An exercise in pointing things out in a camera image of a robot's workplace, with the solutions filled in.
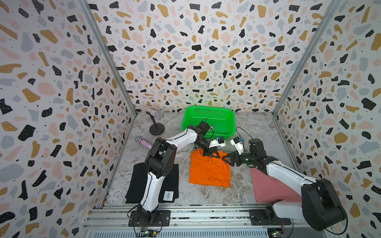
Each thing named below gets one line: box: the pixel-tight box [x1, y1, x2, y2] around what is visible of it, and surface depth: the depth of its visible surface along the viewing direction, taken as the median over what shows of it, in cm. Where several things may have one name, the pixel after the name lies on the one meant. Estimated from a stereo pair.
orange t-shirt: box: [189, 148, 232, 188], surface depth 89 cm
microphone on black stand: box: [138, 105, 165, 136], surface depth 111 cm
